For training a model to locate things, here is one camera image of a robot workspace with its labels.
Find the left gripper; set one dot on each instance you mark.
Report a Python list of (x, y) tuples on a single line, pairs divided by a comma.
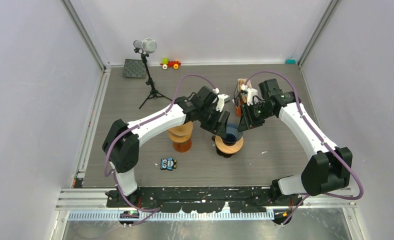
[(213, 127)]

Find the brown paper coffee filter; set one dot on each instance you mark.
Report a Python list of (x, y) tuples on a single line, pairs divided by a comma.
[(182, 130)]

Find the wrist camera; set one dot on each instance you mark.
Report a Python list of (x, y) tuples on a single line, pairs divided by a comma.
[(221, 100), (248, 95)]

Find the colourful toy car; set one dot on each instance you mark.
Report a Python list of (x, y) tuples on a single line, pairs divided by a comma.
[(166, 63)]

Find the silver microphone on tripod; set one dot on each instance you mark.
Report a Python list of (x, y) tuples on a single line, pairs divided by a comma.
[(146, 47)]

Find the orange coffee filter box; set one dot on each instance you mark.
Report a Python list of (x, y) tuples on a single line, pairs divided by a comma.
[(237, 100)]

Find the blue owl sticker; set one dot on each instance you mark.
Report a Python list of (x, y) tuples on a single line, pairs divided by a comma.
[(168, 164)]

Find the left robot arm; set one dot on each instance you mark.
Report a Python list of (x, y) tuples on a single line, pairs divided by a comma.
[(123, 141)]

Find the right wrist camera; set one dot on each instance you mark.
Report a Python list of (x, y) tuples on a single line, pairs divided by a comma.
[(248, 95)]

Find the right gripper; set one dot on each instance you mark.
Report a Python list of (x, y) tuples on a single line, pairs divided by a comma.
[(247, 120)]

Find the teal block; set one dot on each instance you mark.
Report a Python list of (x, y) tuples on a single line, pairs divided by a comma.
[(290, 61)]

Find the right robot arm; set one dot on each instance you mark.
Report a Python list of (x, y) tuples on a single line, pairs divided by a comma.
[(328, 164)]

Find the dark grey studded plate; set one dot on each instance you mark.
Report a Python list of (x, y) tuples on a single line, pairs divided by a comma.
[(134, 69)]

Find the amber glass carafe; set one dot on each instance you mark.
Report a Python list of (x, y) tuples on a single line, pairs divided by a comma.
[(182, 147)]

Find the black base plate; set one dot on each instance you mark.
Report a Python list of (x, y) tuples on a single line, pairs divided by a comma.
[(239, 199)]

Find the blue plastic dripper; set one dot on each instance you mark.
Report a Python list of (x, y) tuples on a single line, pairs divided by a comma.
[(233, 135)]

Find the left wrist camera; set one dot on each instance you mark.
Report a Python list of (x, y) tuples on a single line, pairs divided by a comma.
[(221, 100)]

